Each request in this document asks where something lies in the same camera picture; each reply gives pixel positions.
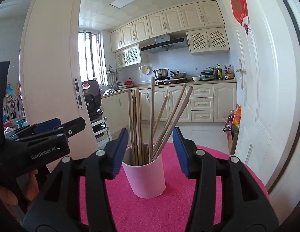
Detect wooden chopstick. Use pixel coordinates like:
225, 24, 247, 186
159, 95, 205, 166
136, 89, 145, 165
132, 90, 139, 166
148, 77, 155, 163

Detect black kitchen appliance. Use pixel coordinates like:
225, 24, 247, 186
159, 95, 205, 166
82, 80, 103, 122

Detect cream lower kitchen cabinets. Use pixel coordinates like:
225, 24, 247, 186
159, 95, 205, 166
102, 80, 236, 134

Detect cream kitchen cabinets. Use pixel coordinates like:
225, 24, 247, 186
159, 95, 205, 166
110, 0, 230, 69
102, 80, 236, 134

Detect cream upper kitchen cabinets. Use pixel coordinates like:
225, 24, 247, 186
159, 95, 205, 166
110, 0, 230, 69

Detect person's left hand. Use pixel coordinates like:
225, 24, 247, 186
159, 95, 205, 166
0, 169, 39, 210

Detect cream sliding door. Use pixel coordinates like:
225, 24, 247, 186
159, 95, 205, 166
19, 0, 98, 160

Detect white metal rack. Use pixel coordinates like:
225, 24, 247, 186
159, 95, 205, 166
91, 117, 113, 149

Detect pink cylindrical utensil holder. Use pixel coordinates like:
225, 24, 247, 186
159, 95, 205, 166
122, 147, 166, 199

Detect chopstick in holder left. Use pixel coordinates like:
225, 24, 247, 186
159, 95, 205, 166
128, 89, 136, 166

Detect chopstick in holder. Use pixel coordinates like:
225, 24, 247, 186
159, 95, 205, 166
128, 89, 136, 166
153, 95, 168, 135
156, 86, 193, 159
152, 84, 186, 161

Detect orange snack bag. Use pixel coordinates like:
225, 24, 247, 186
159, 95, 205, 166
232, 105, 242, 125

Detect wooden chopstick on mat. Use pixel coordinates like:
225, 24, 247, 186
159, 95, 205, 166
132, 90, 139, 166

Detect chopstick in holder far right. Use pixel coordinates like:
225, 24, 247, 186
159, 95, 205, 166
156, 86, 193, 159

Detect chopstick in holder middle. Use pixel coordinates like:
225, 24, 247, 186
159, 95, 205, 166
153, 95, 168, 135

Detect gas stove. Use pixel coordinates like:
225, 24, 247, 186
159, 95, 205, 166
155, 77, 189, 85

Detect steel cooking pot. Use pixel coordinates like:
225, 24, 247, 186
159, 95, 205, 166
153, 69, 168, 80

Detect green oil bottle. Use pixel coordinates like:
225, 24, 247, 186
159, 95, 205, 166
216, 64, 223, 80

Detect green electric cooker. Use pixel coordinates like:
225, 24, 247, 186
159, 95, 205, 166
200, 67, 215, 81

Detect white room door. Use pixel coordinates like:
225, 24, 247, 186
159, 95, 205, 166
212, 0, 300, 194

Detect black range hood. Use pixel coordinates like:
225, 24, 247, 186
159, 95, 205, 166
140, 35, 188, 54

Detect red fu door poster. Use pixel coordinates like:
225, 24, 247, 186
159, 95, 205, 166
230, 0, 249, 35

